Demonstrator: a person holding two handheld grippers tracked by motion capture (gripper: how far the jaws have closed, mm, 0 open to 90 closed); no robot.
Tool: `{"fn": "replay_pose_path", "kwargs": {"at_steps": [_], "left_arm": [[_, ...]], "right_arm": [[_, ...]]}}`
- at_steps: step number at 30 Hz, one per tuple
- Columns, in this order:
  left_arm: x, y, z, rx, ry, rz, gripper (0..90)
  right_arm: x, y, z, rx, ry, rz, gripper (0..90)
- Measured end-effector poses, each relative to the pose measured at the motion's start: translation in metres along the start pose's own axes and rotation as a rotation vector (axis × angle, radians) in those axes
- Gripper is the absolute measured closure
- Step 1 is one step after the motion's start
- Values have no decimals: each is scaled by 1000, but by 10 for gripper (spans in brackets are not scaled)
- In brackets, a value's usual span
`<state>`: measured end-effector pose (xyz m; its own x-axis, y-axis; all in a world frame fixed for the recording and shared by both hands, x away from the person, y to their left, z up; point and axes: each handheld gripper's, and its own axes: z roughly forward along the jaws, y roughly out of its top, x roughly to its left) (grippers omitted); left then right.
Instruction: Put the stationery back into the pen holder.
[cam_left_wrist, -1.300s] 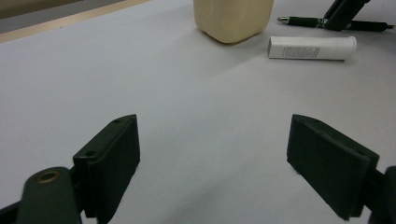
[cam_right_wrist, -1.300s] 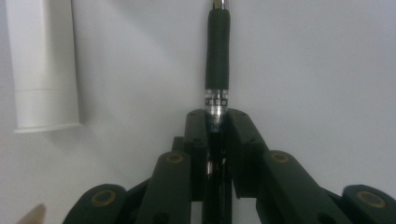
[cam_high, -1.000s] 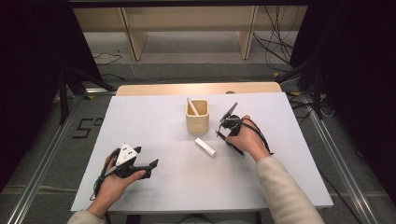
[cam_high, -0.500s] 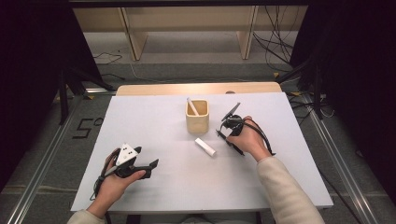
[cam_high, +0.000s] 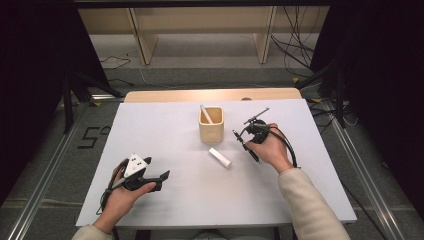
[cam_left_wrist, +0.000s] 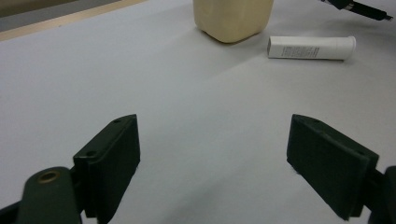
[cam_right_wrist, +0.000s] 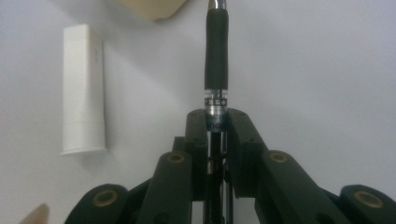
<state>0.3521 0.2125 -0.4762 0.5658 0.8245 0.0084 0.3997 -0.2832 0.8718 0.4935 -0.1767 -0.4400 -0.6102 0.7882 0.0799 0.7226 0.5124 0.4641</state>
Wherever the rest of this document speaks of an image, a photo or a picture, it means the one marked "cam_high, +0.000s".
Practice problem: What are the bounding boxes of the person's right hand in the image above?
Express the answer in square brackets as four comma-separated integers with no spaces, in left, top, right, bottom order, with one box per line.
[254,123,295,174]

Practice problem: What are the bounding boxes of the hand-held gripper cable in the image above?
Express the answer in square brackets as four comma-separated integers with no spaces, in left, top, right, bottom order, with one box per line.
[96,159,130,216]
[264,126,301,169]

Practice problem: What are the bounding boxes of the black metal stand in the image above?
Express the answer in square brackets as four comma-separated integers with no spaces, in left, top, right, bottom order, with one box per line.
[61,71,124,134]
[294,59,348,129]

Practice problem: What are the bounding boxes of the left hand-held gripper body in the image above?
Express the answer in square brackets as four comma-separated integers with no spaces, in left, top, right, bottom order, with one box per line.
[113,153,164,193]

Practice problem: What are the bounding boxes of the wooden table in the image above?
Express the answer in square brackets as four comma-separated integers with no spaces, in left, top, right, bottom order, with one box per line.
[123,87,303,104]

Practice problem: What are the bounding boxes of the left hand-held gripper cable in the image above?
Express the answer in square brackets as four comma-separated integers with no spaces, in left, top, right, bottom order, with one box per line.
[96,159,130,216]

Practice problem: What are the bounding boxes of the white table cover sheet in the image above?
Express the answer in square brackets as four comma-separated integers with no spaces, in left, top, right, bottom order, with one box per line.
[75,98,358,228]

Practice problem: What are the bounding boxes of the aluminium floor rail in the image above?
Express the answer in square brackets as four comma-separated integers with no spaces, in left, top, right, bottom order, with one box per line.
[6,99,91,240]
[323,99,406,240]

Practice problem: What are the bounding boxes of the person's left hand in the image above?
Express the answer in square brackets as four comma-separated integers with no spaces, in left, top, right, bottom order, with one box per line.
[100,159,157,223]

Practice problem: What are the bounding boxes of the beige pen holder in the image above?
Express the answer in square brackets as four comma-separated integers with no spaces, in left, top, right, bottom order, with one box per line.
[198,105,225,144]

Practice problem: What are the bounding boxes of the white cylindrical tube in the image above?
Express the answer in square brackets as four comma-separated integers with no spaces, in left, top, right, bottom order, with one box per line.
[208,147,232,169]

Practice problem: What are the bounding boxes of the white pen with blue tip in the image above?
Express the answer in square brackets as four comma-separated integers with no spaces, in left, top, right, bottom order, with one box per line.
[199,104,214,125]

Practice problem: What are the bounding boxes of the black pen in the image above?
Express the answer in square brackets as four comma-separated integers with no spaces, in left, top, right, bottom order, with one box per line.
[232,129,261,164]

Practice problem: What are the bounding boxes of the dark curtain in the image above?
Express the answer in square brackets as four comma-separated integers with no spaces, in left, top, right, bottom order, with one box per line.
[309,0,424,211]
[0,0,111,204]

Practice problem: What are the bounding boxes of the bundle of black cables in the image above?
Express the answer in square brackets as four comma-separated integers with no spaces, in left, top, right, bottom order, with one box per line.
[270,6,321,78]

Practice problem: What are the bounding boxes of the right hand-held gripper cable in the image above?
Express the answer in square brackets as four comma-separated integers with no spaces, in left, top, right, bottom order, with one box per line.
[264,126,301,169]

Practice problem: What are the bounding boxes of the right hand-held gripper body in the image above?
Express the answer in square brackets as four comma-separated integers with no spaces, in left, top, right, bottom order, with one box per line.
[243,107,271,145]

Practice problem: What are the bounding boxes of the beige wooden shelf unit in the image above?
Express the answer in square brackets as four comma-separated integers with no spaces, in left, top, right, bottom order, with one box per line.
[78,6,331,66]

